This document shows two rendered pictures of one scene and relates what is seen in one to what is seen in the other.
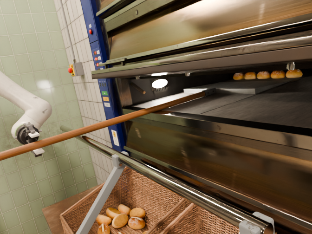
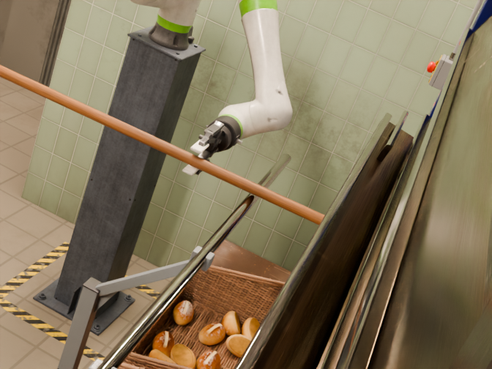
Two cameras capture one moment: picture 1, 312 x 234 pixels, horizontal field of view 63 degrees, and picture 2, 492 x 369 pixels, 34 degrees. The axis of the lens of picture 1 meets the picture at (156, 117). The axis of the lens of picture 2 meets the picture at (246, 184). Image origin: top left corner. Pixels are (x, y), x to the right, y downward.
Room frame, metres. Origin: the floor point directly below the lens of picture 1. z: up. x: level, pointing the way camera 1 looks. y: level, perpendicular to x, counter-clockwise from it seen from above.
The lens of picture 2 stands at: (-0.39, -0.90, 2.10)
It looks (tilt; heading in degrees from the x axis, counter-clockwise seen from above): 26 degrees down; 41
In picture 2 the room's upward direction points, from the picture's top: 22 degrees clockwise
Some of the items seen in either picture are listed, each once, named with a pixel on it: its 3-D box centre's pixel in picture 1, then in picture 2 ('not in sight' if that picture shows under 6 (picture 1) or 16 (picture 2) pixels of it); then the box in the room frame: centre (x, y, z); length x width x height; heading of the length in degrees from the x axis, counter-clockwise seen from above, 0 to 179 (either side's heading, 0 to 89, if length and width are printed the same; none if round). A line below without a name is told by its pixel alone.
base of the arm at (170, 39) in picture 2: not in sight; (176, 31); (1.44, 1.27, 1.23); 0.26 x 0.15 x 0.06; 29
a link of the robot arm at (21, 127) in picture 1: (28, 134); (224, 134); (1.15, 0.59, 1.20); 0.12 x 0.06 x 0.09; 123
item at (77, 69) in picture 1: (76, 69); (444, 72); (2.02, 0.54, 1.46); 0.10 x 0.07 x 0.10; 32
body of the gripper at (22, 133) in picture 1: (29, 136); (214, 140); (1.09, 0.56, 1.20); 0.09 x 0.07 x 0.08; 33
